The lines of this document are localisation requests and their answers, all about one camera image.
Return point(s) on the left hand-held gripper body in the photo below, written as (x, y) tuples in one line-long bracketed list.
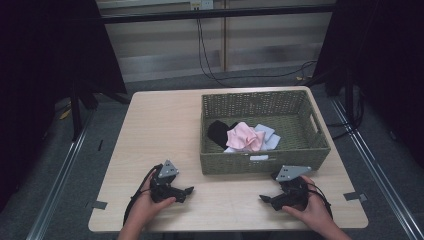
[(162, 186)]

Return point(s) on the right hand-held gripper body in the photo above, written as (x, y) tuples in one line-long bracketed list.
[(291, 191)]

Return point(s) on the person's left hand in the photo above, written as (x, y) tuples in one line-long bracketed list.
[(146, 206)]

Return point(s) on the person's right hand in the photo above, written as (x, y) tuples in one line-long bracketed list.
[(313, 206)]

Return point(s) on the green woven basket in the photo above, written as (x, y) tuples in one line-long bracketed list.
[(233, 163)]

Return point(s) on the light blue cloth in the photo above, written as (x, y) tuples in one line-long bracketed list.
[(269, 136)]

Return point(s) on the grey tape piece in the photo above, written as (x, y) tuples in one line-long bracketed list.
[(99, 205), (355, 196)]

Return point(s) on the pink cloth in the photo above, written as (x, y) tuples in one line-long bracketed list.
[(245, 137)]

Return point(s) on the black cloth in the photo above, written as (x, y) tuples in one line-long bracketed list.
[(218, 133)]

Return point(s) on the small black floor strip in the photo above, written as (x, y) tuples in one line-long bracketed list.
[(100, 145)]

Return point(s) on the black metal stand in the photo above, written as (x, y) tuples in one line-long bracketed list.
[(77, 110), (348, 100)]

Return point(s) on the yellow floor marker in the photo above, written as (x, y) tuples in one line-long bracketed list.
[(65, 114)]

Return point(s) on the black curtain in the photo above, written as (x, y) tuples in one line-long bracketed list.
[(383, 60), (50, 50)]

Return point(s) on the black horizontal bar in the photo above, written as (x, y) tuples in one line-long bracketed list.
[(216, 14)]

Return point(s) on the metal floor rail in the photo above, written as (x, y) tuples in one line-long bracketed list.
[(376, 173), (56, 186)]

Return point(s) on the white wall power outlet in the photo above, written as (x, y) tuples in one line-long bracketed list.
[(201, 4)]

